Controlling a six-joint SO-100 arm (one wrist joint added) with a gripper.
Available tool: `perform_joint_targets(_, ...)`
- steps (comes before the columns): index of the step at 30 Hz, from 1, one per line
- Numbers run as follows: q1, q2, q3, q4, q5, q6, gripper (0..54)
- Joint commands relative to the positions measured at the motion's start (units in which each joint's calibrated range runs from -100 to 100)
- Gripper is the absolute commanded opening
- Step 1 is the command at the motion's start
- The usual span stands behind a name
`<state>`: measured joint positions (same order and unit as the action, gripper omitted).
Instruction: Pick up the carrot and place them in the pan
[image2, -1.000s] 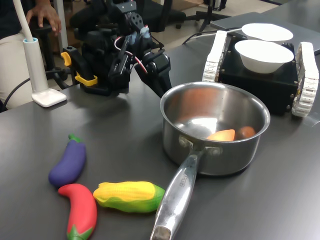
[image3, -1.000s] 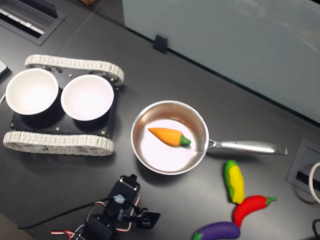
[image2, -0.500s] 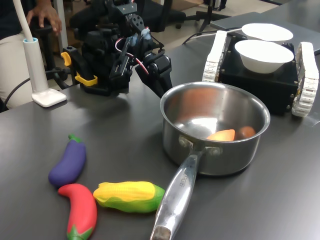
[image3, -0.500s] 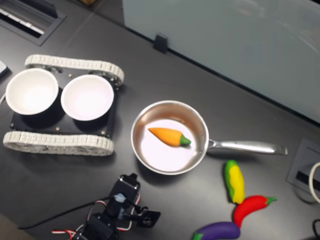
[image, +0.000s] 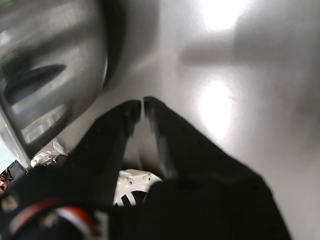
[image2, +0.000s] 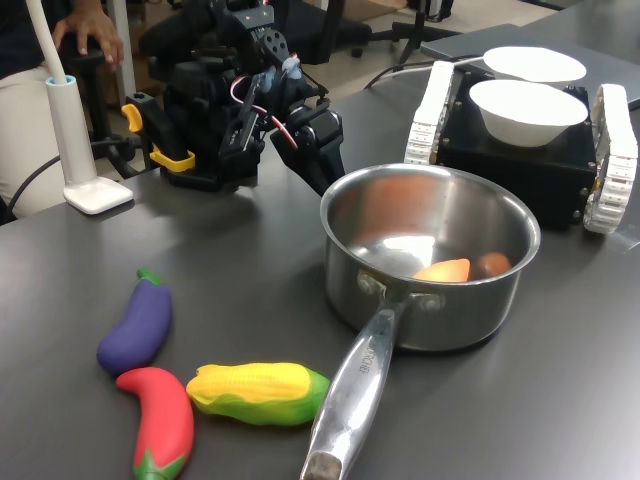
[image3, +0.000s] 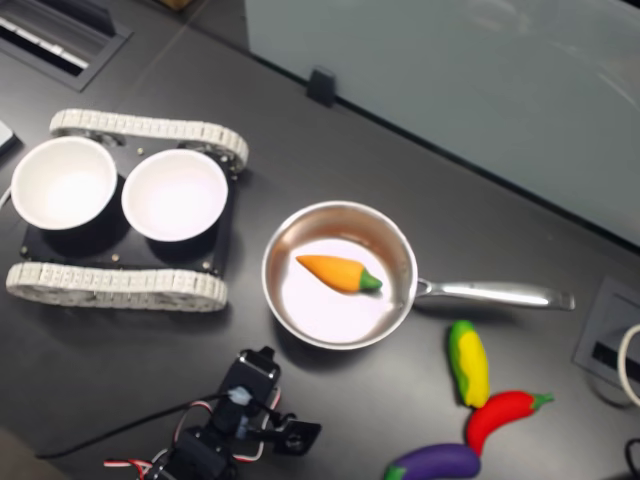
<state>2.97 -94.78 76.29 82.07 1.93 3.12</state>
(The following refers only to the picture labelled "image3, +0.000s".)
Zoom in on orange toy carrot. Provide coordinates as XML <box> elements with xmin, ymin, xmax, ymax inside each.
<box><xmin>295</xmin><ymin>254</ymin><xmax>384</xmax><ymax>295</ymax></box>

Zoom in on black vehicle with white tracks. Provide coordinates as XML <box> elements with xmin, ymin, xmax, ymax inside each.
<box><xmin>5</xmin><ymin>108</ymin><xmax>250</xmax><ymax>312</ymax></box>

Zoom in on white bowl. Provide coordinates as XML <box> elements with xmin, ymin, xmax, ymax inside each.
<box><xmin>10</xmin><ymin>137</ymin><xmax>119</xmax><ymax>231</ymax></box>
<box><xmin>121</xmin><ymin>148</ymin><xmax>230</xmax><ymax>244</ymax></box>

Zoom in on purple toy aubergine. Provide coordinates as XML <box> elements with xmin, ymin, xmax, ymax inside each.
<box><xmin>383</xmin><ymin>443</ymin><xmax>482</xmax><ymax>480</ymax></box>

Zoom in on yellow green toy corn cob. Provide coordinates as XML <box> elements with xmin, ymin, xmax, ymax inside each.
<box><xmin>447</xmin><ymin>319</ymin><xmax>490</xmax><ymax>409</ymax></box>

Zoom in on red toy chilli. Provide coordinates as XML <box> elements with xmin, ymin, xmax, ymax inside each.
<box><xmin>465</xmin><ymin>390</ymin><xmax>555</xmax><ymax>457</ymax></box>

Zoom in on black partition clip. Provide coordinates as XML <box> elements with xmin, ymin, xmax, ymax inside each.
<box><xmin>305</xmin><ymin>66</ymin><xmax>337</xmax><ymax>107</ymax></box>

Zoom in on grey laptop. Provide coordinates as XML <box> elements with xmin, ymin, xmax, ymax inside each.
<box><xmin>0</xmin><ymin>119</ymin><xmax>24</xmax><ymax>154</ymax></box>

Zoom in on frosted glass desk partition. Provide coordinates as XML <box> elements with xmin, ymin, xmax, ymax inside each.
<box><xmin>243</xmin><ymin>0</ymin><xmax>640</xmax><ymax>249</ymax></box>

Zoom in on black wrist camera board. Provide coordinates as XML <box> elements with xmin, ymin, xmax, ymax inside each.
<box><xmin>272</xmin><ymin>417</ymin><xmax>323</xmax><ymax>456</ymax></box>

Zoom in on long black cable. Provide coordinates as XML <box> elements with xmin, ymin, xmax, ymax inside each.
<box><xmin>33</xmin><ymin>392</ymin><xmax>231</xmax><ymax>460</ymax></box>

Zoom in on steel pan with long handle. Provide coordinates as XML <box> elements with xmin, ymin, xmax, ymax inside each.
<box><xmin>261</xmin><ymin>200</ymin><xmax>576</xmax><ymax>351</ymax></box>

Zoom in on black desk cable port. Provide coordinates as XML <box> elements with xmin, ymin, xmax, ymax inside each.
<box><xmin>0</xmin><ymin>0</ymin><xmax>135</xmax><ymax>92</ymax></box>
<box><xmin>572</xmin><ymin>274</ymin><xmax>640</xmax><ymax>389</ymax></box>

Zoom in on white cable loop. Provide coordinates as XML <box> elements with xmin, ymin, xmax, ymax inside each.
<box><xmin>617</xmin><ymin>323</ymin><xmax>640</xmax><ymax>407</ymax></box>

